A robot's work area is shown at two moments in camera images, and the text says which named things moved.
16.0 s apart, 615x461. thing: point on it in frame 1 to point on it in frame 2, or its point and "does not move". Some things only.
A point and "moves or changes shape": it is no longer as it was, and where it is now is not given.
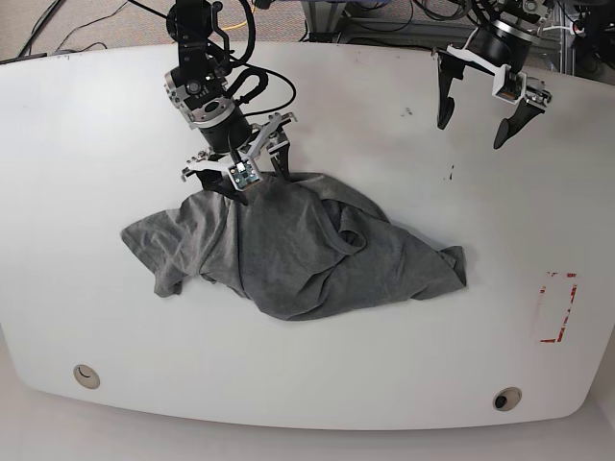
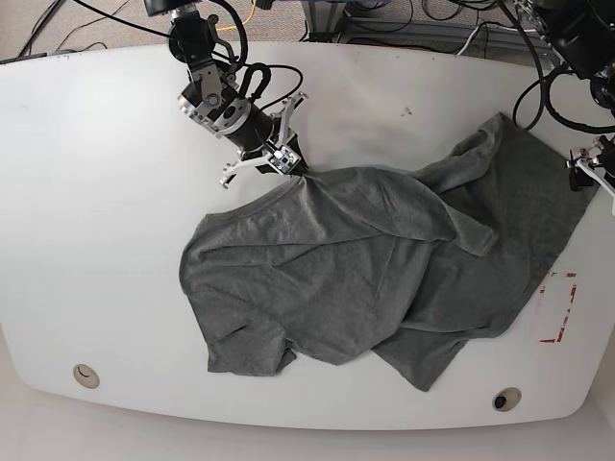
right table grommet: x=507 y=399 does not move
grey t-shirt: x=301 y=247 moves or changes shape
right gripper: x=509 y=86 to x=599 y=160
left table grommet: x=86 y=376 does not move
